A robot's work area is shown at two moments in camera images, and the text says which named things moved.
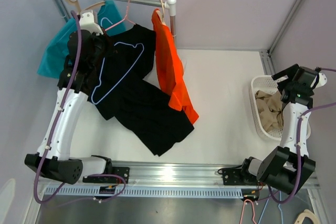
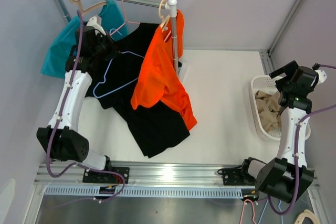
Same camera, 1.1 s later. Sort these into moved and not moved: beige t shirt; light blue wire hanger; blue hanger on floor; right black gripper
Moved: light blue wire hanger
Not moved: beige t shirt; blue hanger on floor; right black gripper
